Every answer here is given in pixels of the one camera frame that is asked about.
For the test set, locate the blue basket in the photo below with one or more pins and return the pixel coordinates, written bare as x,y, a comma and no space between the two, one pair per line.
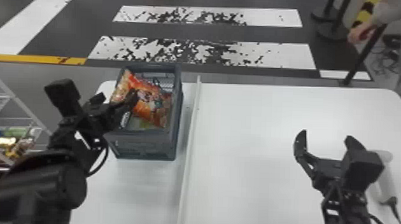
142,144

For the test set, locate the orange snack packet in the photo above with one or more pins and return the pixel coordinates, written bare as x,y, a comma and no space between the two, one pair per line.
147,97

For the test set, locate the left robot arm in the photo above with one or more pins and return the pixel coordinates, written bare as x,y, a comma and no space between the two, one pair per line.
37,187

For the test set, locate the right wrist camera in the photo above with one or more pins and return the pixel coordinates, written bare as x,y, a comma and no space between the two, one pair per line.
364,170

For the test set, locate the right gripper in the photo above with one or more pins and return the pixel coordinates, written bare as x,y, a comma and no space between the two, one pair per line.
328,175

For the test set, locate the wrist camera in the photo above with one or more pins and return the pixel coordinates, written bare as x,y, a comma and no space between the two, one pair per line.
62,96
364,170

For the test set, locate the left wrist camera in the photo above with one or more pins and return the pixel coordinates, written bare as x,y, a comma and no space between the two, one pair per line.
62,96

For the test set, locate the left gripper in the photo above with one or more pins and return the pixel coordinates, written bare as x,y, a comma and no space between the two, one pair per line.
101,117

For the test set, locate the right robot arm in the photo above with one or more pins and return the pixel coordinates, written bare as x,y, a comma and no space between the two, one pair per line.
347,218

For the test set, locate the person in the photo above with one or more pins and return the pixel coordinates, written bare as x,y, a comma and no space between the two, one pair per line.
391,9

